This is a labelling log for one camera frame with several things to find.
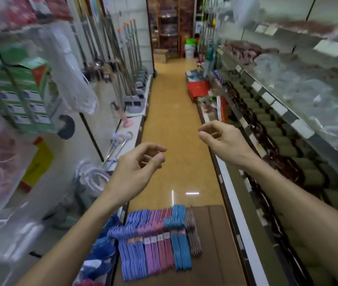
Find person's left hand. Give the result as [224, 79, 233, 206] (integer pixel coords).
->
[104, 142, 167, 206]

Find person's right hand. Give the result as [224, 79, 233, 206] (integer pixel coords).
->
[198, 120, 259, 170]

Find grey store shelf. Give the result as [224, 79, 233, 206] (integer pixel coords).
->
[196, 0, 338, 286]

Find white display rack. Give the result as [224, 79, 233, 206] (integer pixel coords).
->
[0, 0, 155, 286]

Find periwinkle blue hanger bundle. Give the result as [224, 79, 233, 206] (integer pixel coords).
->
[127, 210, 149, 277]
[118, 213, 141, 280]
[109, 217, 132, 281]

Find rose gold metal hanger bundle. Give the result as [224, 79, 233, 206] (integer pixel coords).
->
[185, 209, 202, 258]

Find person's left forearm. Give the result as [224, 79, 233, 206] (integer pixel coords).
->
[17, 187, 128, 286]

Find person's right forearm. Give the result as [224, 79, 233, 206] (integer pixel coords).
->
[240, 155, 338, 286]

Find orange printed bag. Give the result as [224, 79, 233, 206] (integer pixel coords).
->
[216, 97, 230, 122]

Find clear toilet brush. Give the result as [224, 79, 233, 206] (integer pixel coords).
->
[109, 131, 134, 164]
[103, 132, 123, 167]

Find pile of colourful small goods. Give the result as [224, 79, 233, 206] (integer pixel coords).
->
[198, 97, 222, 121]

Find pink plunger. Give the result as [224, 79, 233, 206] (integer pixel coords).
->
[111, 101, 134, 128]

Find blue printed bag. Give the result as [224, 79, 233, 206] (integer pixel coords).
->
[73, 214, 121, 286]

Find row of grey dustpan sets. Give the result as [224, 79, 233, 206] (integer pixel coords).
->
[109, 19, 149, 114]

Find clear plastic wrapped goods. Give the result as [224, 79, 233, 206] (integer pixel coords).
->
[252, 53, 338, 164]

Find pile of maroon packets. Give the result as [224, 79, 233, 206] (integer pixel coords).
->
[222, 40, 280, 65]

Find yellow red hanging tag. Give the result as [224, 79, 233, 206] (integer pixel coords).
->
[19, 137, 55, 193]

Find white bucket stack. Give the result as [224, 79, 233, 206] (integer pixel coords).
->
[185, 38, 196, 60]

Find flattened brown cardboard box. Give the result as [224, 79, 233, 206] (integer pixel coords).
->
[114, 205, 247, 286]

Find small brown cardboard box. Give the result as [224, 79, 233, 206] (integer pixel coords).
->
[153, 49, 169, 64]

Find hanging clear plastic bag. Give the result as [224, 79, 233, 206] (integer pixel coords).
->
[47, 23, 99, 115]

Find red hanging packaged goods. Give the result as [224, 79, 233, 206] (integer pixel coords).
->
[5, 0, 74, 27]

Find bundle of mop handles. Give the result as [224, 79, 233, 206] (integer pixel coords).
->
[198, 0, 221, 78]

